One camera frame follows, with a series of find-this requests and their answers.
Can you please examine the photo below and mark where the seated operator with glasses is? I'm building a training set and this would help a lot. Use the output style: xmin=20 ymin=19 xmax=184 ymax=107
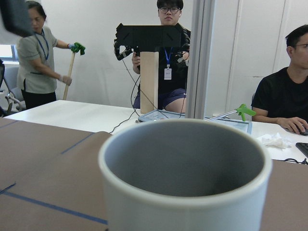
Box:
xmin=131 ymin=0 xmax=192 ymax=113

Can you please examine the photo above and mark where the black keyboard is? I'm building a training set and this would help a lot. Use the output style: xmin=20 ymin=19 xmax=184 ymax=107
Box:
xmin=295 ymin=142 xmax=308 ymax=158

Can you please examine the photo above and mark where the white ribbed HOME mug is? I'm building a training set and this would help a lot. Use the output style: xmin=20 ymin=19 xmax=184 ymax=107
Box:
xmin=98 ymin=119 xmax=272 ymax=231

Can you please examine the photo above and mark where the metal grabber tool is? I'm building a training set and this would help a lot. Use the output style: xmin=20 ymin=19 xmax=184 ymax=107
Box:
xmin=205 ymin=104 xmax=257 ymax=121

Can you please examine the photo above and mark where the seated person black shirt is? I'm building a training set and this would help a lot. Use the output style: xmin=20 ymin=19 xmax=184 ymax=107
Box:
xmin=251 ymin=25 xmax=308 ymax=134

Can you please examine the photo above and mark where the wooden stand board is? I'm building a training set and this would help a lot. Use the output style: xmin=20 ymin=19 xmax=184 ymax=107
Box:
xmin=140 ymin=51 xmax=159 ymax=114

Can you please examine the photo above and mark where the crumpled white tissue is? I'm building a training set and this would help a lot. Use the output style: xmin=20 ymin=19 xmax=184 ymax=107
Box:
xmin=257 ymin=132 xmax=292 ymax=149

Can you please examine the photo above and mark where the woman with mop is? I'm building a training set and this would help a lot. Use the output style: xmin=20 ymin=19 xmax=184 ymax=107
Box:
xmin=17 ymin=0 xmax=75 ymax=109

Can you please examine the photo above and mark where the black teleoperation controller device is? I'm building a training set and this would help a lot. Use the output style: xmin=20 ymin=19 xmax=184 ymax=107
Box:
xmin=114 ymin=23 xmax=190 ymax=62

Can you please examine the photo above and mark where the grey aluminium post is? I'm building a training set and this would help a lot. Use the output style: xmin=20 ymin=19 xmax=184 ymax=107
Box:
xmin=185 ymin=0 xmax=216 ymax=119

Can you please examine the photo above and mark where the wooden mop handle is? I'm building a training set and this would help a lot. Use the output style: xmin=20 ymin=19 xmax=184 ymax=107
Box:
xmin=63 ymin=42 xmax=85 ymax=100

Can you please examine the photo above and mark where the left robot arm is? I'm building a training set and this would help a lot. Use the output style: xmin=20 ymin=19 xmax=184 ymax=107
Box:
xmin=0 ymin=0 xmax=34 ymax=37

